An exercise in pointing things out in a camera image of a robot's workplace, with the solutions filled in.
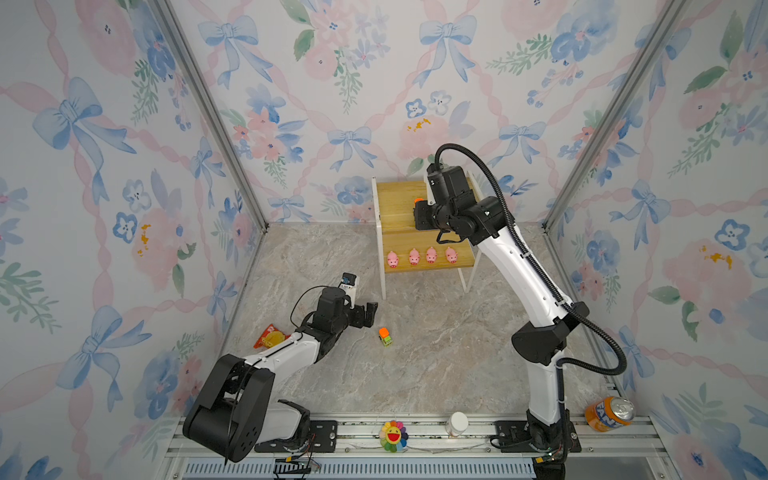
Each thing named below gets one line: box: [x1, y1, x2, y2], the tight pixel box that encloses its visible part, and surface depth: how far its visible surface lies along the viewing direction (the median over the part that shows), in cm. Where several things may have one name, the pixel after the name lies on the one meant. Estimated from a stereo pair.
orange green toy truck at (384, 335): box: [378, 327, 393, 347], surface depth 91 cm
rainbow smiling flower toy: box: [379, 420, 409, 453], surface depth 75 cm
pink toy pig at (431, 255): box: [426, 246, 438, 264], surface depth 90 cm
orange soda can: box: [585, 396, 636, 432], surface depth 70 cm
